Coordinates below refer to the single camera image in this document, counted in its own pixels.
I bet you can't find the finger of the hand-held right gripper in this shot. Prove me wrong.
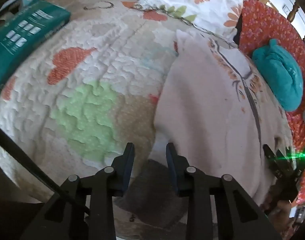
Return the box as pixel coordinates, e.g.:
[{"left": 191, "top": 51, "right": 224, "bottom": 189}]
[{"left": 263, "top": 144, "right": 293, "bottom": 179}]

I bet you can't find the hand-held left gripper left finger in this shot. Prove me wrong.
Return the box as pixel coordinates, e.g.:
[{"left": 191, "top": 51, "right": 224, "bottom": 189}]
[{"left": 20, "top": 142, "right": 135, "bottom": 240}]

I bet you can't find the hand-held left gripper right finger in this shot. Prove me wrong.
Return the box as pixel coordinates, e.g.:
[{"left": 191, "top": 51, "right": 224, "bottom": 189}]
[{"left": 166, "top": 142, "right": 283, "bottom": 240}]

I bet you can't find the pale pink baby garment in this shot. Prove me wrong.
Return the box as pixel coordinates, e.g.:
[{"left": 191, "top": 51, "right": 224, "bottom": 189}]
[{"left": 152, "top": 29, "right": 296, "bottom": 205}]

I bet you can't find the teal cloth bundle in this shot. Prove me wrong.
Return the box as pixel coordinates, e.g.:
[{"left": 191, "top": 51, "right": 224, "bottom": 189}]
[{"left": 252, "top": 39, "right": 304, "bottom": 112}]

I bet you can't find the heart print quilt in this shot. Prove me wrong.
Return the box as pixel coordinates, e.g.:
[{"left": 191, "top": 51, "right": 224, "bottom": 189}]
[{"left": 0, "top": 0, "right": 300, "bottom": 230}]

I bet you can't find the teal cardboard box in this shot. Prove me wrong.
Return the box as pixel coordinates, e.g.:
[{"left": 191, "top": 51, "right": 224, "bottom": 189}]
[{"left": 0, "top": 0, "right": 71, "bottom": 95}]

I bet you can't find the black cable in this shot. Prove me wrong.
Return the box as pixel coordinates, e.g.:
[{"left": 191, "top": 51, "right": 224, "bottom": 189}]
[{"left": 0, "top": 124, "right": 91, "bottom": 214}]

